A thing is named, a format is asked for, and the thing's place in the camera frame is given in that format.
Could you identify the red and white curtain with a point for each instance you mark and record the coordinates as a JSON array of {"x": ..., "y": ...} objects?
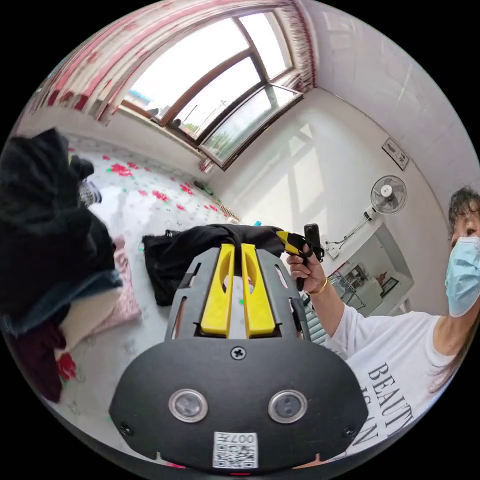
[{"x": 112, "y": 48}]

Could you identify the person's right forearm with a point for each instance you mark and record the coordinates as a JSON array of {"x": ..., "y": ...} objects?
[{"x": 325, "y": 305}]

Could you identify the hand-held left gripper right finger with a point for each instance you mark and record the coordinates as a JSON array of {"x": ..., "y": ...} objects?
[{"x": 258, "y": 303}]

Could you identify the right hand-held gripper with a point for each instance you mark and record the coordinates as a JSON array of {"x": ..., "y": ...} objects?
[{"x": 304, "y": 250}]

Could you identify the black short sleeve shirt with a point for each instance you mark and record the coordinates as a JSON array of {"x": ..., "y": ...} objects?
[{"x": 176, "y": 255}]

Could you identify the person's body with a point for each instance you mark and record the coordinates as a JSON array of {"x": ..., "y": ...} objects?
[{"x": 390, "y": 360}]

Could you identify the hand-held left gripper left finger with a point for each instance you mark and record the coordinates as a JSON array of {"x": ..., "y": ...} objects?
[{"x": 216, "y": 300}]

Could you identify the window with brown frame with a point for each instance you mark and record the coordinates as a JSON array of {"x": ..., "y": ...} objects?
[{"x": 225, "y": 86}]

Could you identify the bed with floral sheet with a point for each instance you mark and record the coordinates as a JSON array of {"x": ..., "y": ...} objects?
[{"x": 157, "y": 202}]

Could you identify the white wall fan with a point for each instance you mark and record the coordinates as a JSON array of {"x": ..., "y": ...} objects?
[{"x": 388, "y": 195}]

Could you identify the pile of clothes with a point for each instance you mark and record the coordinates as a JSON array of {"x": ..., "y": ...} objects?
[{"x": 48, "y": 240}]

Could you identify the person's right hand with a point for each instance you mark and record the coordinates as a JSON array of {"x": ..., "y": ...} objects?
[{"x": 309, "y": 272}]

